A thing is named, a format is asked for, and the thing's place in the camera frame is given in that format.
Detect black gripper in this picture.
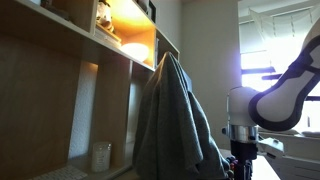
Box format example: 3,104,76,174
231,141,258,180

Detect glowing white bowl lamp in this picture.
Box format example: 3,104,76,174
120,43,149,62

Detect white keyboard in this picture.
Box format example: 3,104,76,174
29,165,87,180

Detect plush figure on shelf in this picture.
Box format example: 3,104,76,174
96,0,114,31

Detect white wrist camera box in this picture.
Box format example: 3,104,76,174
258,138,284,159

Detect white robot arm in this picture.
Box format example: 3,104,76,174
222,20,320,180

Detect white glass jar candle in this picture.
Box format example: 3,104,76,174
91,142,112,172

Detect wooden shelf unit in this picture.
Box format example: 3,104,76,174
0,0,179,180

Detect grey blanket over chair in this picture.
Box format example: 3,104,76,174
132,52,229,180

